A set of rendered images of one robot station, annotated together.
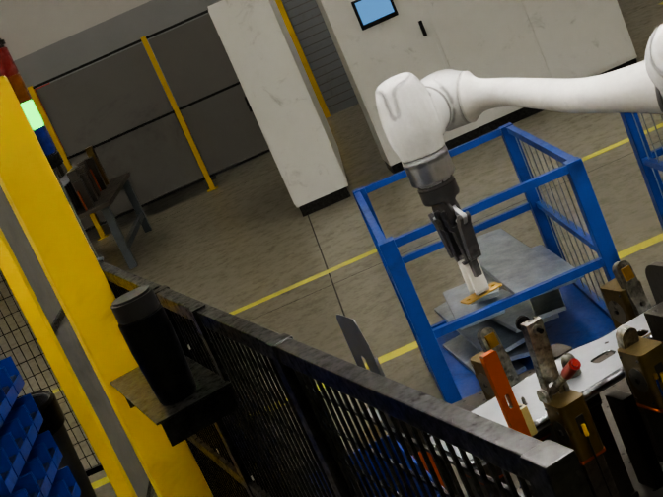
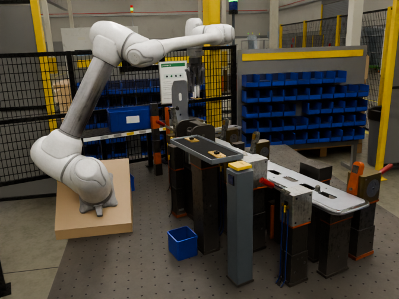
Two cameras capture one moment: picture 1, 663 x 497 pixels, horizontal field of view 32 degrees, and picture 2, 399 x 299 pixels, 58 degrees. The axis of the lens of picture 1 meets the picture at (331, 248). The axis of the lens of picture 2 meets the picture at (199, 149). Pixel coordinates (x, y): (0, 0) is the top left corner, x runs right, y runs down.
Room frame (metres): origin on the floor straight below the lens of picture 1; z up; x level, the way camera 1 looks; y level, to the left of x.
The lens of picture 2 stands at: (1.82, -2.39, 1.56)
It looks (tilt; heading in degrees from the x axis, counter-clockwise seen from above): 16 degrees down; 81
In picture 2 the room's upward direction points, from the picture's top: 2 degrees counter-clockwise
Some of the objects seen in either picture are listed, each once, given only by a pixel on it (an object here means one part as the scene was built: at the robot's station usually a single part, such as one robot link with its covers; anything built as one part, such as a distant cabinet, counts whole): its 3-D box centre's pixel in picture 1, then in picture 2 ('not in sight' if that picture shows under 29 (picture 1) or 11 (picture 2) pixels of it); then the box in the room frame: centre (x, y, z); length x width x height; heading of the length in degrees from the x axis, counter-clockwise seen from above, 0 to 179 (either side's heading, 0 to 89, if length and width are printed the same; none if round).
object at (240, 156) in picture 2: not in sight; (203, 148); (2.06, -1.00, 1.16); 0.37 x 0.14 x 0.02; 108
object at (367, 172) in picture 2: not in sight; (363, 213); (2.68, -1.17, 0.88); 0.14 x 0.09 x 0.36; 18
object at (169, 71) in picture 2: not in sight; (173, 82); (2.08, 0.33, 1.30); 0.23 x 0.02 x 0.31; 18
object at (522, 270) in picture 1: (493, 278); not in sight; (4.68, -0.58, 0.47); 1.20 x 0.80 x 0.95; 178
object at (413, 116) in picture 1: (410, 113); (196, 32); (2.17, -0.24, 1.63); 0.13 x 0.11 x 0.16; 147
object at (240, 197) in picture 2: not in sight; (240, 226); (2.15, -1.24, 0.92); 0.08 x 0.08 x 0.44; 18
